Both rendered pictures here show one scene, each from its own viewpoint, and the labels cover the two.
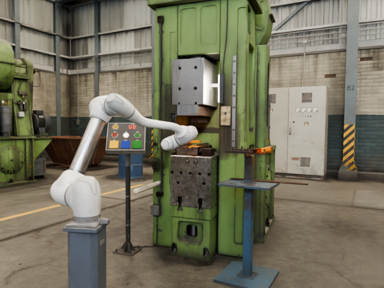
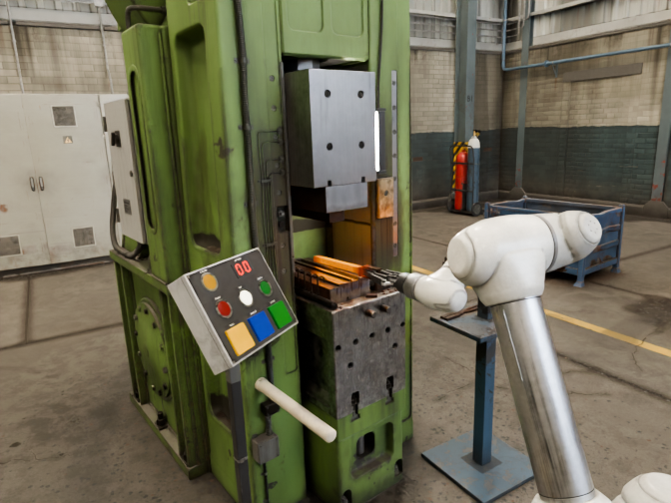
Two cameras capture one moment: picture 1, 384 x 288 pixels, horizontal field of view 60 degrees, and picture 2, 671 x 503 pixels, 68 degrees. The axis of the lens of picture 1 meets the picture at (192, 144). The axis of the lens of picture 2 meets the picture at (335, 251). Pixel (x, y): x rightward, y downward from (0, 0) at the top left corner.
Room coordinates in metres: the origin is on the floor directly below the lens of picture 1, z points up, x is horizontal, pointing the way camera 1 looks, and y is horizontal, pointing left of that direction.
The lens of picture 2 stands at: (2.02, 1.63, 1.56)
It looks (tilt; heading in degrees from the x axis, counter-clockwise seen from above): 14 degrees down; 302
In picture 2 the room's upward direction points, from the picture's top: 2 degrees counter-clockwise
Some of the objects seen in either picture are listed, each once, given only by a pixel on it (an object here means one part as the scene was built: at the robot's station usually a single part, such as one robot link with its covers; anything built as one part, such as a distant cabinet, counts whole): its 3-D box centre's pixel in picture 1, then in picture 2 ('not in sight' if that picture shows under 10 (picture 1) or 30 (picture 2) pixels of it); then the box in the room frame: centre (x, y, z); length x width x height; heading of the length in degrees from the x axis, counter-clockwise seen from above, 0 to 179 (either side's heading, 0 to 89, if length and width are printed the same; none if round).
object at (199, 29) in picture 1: (206, 34); (293, 2); (3.27, -0.12, 2.06); 0.44 x 0.41 x 0.47; 159
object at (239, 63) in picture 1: (238, 129); (361, 217); (3.15, -0.44, 1.15); 0.44 x 0.26 x 2.30; 159
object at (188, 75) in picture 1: (199, 84); (320, 130); (3.13, -0.07, 1.56); 0.42 x 0.39 x 0.40; 159
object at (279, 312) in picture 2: (136, 144); (279, 314); (2.95, 0.49, 1.01); 0.07 x 0.05 x 0.07; 94
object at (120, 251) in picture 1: (127, 246); not in sight; (3.07, 0.60, 0.05); 0.22 x 0.22 x 0.09; 69
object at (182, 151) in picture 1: (195, 149); (319, 277); (3.14, -0.03, 0.96); 0.42 x 0.20 x 0.09; 159
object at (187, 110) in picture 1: (195, 111); (315, 193); (3.14, -0.03, 1.32); 0.42 x 0.20 x 0.10; 159
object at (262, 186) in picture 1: (248, 183); (486, 318); (2.54, -0.44, 0.74); 0.40 x 0.30 x 0.02; 62
